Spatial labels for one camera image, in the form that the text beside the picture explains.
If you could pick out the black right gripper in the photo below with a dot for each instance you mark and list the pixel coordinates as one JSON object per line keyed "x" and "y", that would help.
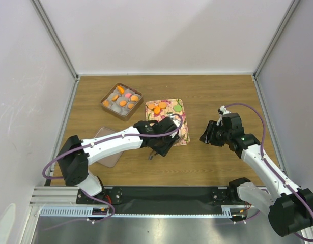
{"x": 214, "y": 127}

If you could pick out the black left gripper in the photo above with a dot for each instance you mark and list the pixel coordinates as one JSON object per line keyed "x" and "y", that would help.
{"x": 164, "y": 150}

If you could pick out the rose gold tin lid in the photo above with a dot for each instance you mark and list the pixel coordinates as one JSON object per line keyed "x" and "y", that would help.
{"x": 109, "y": 161}

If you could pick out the orange pumpkin cookie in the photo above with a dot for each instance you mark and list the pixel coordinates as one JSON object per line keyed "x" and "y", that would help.
{"x": 122, "y": 103}
{"x": 106, "y": 103}

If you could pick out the orange squirrel cookie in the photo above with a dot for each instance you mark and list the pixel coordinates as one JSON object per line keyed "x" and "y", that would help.
{"x": 157, "y": 110}
{"x": 120, "y": 89}

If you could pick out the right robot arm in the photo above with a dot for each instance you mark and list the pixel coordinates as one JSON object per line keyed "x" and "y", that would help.
{"x": 288, "y": 207}

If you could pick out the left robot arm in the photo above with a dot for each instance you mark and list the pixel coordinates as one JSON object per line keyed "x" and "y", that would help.
{"x": 77, "y": 155}

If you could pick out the floral serving tray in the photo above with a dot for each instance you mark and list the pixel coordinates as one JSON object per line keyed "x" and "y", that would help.
{"x": 150, "y": 115}

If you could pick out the green sandwich cookie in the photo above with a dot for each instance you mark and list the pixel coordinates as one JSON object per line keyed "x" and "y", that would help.
{"x": 177, "y": 108}

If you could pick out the orange leaf cookie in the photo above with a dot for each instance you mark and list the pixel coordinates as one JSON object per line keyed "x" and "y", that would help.
{"x": 151, "y": 106}

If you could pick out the rose gold cookie tin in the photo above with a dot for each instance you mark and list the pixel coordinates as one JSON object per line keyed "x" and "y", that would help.
{"x": 126, "y": 113}

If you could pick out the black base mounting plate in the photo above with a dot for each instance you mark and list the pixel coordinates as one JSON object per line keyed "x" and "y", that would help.
{"x": 192, "y": 200}

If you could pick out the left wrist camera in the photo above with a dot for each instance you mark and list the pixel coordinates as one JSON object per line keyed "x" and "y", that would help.
{"x": 177, "y": 123}

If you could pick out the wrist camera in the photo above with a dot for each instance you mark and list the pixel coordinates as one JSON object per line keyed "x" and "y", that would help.
{"x": 177, "y": 123}
{"x": 222, "y": 111}

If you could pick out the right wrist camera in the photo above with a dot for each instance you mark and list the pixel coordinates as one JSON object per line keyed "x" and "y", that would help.
{"x": 222, "y": 111}

